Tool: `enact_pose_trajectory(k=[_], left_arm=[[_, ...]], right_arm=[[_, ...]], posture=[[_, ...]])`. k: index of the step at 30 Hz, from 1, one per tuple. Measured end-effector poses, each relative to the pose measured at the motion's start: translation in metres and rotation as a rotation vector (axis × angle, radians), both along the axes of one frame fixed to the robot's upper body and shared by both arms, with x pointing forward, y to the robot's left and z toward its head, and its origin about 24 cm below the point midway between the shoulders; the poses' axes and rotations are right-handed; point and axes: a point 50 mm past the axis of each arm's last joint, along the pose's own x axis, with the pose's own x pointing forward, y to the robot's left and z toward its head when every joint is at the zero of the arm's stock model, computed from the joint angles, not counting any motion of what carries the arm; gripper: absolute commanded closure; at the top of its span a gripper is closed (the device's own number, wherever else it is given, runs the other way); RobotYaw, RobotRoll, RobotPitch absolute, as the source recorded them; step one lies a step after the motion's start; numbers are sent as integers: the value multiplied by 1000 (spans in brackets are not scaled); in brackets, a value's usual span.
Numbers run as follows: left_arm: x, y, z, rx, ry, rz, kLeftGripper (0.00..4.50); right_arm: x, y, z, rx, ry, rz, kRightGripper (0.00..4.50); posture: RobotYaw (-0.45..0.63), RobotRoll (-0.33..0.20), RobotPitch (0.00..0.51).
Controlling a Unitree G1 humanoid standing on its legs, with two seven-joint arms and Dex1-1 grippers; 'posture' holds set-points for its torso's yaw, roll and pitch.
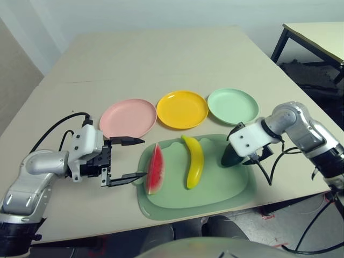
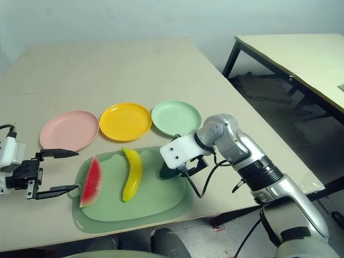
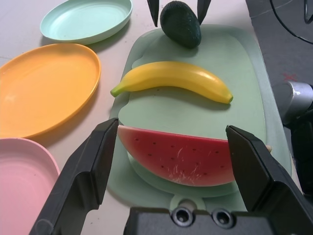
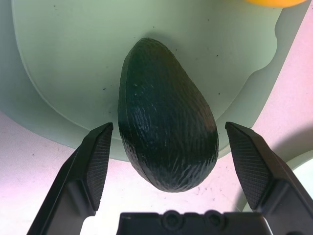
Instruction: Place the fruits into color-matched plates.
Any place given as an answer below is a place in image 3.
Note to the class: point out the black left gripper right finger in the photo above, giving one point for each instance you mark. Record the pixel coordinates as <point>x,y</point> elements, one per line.
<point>254,171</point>

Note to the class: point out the pink plastic plate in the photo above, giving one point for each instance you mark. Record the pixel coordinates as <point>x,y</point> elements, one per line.
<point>22,181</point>

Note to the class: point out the orange-yellow plastic plate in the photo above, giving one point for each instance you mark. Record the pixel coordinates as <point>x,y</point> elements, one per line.
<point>46,85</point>

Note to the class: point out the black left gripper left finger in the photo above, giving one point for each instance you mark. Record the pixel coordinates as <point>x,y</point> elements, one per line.
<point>83,171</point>

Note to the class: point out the mint green plastic plate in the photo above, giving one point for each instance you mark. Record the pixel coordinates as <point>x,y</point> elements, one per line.
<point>85,19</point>

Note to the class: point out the green silicone cutting mat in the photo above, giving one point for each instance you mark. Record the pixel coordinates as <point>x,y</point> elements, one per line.
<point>183,112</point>

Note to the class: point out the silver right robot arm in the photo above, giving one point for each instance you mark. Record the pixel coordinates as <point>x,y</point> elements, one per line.
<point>296,100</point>

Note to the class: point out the dark green toy avocado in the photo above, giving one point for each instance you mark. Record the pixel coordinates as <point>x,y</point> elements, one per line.
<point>181,24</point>

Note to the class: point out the yellow toy banana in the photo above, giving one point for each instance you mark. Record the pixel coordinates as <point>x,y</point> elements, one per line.
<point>171,74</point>

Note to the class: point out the red toy watermelon slice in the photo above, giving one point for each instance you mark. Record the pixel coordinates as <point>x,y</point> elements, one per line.
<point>176,156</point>

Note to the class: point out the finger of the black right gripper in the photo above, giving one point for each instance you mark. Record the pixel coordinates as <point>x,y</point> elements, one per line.
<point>154,11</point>
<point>203,8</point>

